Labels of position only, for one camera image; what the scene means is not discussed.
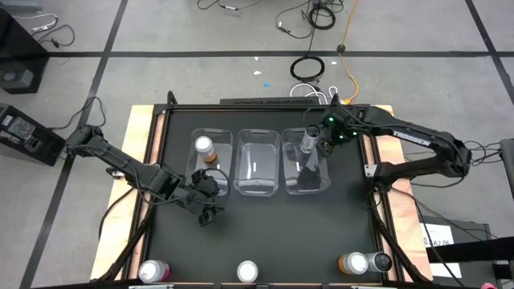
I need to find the black flat bar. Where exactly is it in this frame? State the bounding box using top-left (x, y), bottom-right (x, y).
top-left (425, 235), bottom-right (514, 264)

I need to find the gray post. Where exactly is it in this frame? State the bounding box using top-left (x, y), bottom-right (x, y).
top-left (499, 138), bottom-right (514, 201)

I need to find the black can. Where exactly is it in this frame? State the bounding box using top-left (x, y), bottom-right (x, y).
top-left (299, 124), bottom-right (323, 156)

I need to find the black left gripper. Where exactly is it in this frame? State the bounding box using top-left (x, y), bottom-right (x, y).
top-left (176, 169), bottom-right (222, 229)

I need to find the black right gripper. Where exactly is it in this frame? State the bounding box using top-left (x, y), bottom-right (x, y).
top-left (316, 104), bottom-right (361, 157)

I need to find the black table frame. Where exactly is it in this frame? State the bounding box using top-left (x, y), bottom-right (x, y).
top-left (94, 90), bottom-right (430, 289)

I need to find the white floor cable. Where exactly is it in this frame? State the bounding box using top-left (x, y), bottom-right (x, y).
top-left (14, 13), bottom-right (59, 33)
top-left (288, 82), bottom-right (339, 106)

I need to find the black bar behind table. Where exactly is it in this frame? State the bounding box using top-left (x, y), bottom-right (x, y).
top-left (218, 96), bottom-right (319, 107)

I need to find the black cable with gray adapter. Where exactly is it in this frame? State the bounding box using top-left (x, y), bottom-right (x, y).
top-left (196, 0), bottom-right (264, 12)

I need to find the black floor cable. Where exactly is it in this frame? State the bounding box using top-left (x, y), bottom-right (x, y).
top-left (31, 24), bottom-right (76, 49)
top-left (461, 139), bottom-right (503, 166)
top-left (98, 186), bottom-right (136, 242)
top-left (395, 176), bottom-right (493, 216)
top-left (47, 96), bottom-right (108, 132)
top-left (275, 0), bottom-right (318, 40)

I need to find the clear plastic bin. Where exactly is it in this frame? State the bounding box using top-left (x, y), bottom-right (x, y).
top-left (279, 127), bottom-right (332, 197)
top-left (233, 128), bottom-right (281, 197)
top-left (186, 128), bottom-right (235, 198)

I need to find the orange floor cable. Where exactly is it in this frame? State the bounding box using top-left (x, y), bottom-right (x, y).
top-left (338, 0), bottom-right (361, 106)

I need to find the coiled black cable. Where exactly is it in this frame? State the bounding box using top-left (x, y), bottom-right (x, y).
top-left (289, 55), bottom-right (326, 83)
top-left (307, 3), bottom-right (337, 31)

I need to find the black cabinet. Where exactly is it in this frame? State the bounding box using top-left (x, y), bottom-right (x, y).
top-left (0, 7), bottom-right (50, 69)

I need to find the dark can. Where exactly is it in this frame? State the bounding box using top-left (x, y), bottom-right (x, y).
top-left (365, 251), bottom-right (394, 273)

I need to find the black case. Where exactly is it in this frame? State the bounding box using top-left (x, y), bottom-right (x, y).
top-left (419, 215), bottom-right (493, 282)

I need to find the wooden base board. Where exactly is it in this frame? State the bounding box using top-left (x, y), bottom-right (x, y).
top-left (90, 104), bottom-right (434, 282)

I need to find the black computer tower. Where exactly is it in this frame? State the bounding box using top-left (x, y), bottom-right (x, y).
top-left (0, 103), bottom-right (68, 168)

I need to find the orange white soda can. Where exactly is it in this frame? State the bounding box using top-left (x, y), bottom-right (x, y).
top-left (337, 251), bottom-right (369, 276)
top-left (194, 135), bottom-right (218, 164)

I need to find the white paper sheet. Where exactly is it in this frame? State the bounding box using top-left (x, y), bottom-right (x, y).
top-left (428, 262), bottom-right (463, 279)
top-left (419, 222), bottom-right (455, 248)

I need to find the black floor box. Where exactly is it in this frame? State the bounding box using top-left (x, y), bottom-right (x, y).
top-left (0, 67), bottom-right (43, 96)

